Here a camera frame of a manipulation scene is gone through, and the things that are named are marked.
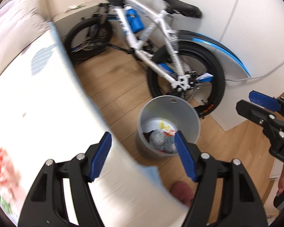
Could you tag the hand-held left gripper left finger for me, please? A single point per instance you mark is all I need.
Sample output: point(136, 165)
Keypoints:
point(99, 156)

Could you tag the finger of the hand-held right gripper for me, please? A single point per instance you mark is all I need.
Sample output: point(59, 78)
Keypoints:
point(262, 100)
point(253, 111)

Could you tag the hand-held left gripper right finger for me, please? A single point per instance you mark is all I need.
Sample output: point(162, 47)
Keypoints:
point(185, 156)

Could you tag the clear plastic bag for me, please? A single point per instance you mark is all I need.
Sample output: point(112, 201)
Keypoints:
point(158, 139)

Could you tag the grey trash bin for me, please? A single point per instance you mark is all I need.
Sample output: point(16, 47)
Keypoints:
point(161, 108)

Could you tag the pink milk carton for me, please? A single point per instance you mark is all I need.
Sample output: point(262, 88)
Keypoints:
point(4, 177)

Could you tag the white bicycle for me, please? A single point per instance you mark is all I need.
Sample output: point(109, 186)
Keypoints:
point(182, 6)

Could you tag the blue water bottle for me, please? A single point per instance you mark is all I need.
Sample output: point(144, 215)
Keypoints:
point(133, 21)

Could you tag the grey nightstand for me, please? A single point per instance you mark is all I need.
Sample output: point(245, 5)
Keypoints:
point(68, 20)

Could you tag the white green packet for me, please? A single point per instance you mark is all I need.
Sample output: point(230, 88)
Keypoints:
point(73, 7)

